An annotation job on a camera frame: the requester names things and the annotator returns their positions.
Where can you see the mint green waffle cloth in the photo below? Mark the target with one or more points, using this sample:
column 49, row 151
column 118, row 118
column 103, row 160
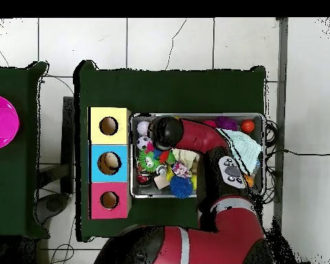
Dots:
column 247, row 148

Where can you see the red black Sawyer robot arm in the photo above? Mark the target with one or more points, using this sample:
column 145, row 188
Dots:
column 203, row 137

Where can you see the silver mesh bin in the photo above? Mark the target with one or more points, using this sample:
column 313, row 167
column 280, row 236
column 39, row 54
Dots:
column 147, row 193

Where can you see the wooden box with three holes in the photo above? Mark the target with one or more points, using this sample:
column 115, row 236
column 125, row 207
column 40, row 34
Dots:
column 121, row 170

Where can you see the small soccer ball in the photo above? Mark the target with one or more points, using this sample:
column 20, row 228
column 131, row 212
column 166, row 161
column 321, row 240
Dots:
column 143, row 143

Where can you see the green fuzzy toy with eyes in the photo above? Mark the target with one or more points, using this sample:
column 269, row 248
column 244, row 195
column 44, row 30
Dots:
column 148, row 162

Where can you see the small white baseball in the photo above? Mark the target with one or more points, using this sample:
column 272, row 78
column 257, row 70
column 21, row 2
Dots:
column 143, row 128

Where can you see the red black round can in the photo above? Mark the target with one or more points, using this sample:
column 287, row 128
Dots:
column 144, row 179

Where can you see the blue spiky rubber ball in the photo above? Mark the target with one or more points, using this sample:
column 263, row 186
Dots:
column 181, row 187

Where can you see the dark green tablecloth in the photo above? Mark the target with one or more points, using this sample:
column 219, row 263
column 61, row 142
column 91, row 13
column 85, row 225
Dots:
column 167, row 90
column 11, row 192

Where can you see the purple spiky rubber ball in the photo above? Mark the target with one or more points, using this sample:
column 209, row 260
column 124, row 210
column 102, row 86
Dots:
column 227, row 123

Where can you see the plain orange ball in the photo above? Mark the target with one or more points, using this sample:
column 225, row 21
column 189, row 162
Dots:
column 247, row 126

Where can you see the black upright panel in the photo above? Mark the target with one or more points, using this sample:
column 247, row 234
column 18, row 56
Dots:
column 68, row 123

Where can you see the dark grey rounded base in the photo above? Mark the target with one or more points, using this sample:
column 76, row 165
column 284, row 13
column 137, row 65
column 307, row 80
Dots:
column 53, row 205

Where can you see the pink plastic bowl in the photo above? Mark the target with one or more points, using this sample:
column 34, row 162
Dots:
column 2, row 123

